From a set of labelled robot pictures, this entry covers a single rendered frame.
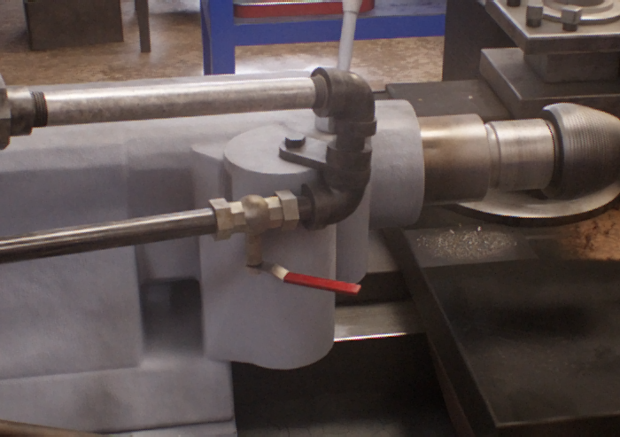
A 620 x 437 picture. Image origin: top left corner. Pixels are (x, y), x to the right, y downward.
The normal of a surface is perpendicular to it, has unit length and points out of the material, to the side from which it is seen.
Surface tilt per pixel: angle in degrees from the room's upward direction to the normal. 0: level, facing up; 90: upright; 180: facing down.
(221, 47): 90
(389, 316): 0
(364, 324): 0
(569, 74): 90
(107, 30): 90
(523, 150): 59
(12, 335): 66
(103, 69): 0
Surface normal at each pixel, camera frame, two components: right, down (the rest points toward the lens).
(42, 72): 0.00, -0.88
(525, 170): 0.15, 0.51
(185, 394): 0.14, 0.00
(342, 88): 0.47, -0.04
